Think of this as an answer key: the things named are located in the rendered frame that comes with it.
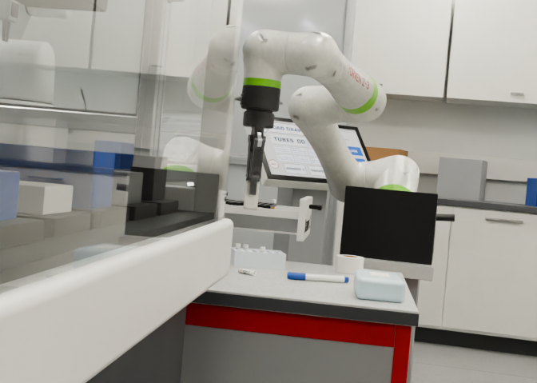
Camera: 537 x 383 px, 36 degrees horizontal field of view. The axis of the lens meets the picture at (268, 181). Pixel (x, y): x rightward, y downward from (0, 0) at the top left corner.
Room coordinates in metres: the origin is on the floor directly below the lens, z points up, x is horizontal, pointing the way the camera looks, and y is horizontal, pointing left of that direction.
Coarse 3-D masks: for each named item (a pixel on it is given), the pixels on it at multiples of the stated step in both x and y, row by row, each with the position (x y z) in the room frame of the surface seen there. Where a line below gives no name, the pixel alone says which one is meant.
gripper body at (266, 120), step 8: (248, 112) 1.99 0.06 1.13; (256, 112) 1.98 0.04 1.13; (264, 112) 1.98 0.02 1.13; (248, 120) 1.99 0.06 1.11; (256, 120) 1.98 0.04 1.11; (264, 120) 1.98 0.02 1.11; (272, 120) 2.00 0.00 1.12; (256, 128) 1.98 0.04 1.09; (264, 128) 2.03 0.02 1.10; (256, 136) 1.97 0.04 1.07
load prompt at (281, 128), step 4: (276, 124) 3.22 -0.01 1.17; (280, 124) 3.23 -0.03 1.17; (284, 124) 3.24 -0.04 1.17; (288, 124) 3.25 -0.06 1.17; (272, 128) 3.19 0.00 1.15; (276, 128) 3.21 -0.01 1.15; (280, 128) 3.22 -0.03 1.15; (284, 128) 3.23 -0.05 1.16; (288, 128) 3.24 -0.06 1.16; (292, 128) 3.25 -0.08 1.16; (296, 128) 3.26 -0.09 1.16; (276, 132) 3.19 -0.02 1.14; (280, 132) 3.20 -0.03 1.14; (284, 132) 3.21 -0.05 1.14; (288, 132) 3.22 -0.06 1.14; (292, 132) 3.23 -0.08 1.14; (296, 132) 3.24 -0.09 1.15; (300, 132) 3.25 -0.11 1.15
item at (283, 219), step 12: (228, 216) 2.19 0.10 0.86; (240, 216) 2.19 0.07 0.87; (252, 216) 2.18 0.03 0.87; (264, 216) 2.18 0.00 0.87; (276, 216) 2.18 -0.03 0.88; (288, 216) 2.18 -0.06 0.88; (240, 228) 2.19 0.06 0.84; (252, 228) 2.18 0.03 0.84; (264, 228) 2.18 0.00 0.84; (276, 228) 2.18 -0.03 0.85; (288, 228) 2.17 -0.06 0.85
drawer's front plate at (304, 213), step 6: (306, 198) 2.22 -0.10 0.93; (300, 204) 2.15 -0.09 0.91; (306, 204) 2.16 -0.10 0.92; (300, 210) 2.15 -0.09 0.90; (306, 210) 2.18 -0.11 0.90; (300, 216) 2.15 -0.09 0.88; (306, 216) 2.21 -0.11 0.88; (300, 222) 2.15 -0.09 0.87; (300, 228) 2.15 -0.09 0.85; (300, 234) 2.15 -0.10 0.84; (306, 234) 2.28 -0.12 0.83; (300, 240) 2.15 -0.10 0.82
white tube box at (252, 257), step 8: (232, 248) 2.04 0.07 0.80; (248, 248) 2.07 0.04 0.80; (232, 256) 2.03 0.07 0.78; (240, 256) 1.98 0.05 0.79; (248, 256) 1.98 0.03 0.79; (256, 256) 1.99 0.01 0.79; (264, 256) 1.99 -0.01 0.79; (272, 256) 1.99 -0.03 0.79; (280, 256) 1.99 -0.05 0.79; (232, 264) 2.01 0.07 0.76; (240, 264) 1.98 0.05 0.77; (248, 264) 1.98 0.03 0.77; (256, 264) 1.99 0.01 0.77; (264, 264) 1.99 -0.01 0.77; (272, 264) 1.99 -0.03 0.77; (280, 264) 1.99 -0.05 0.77
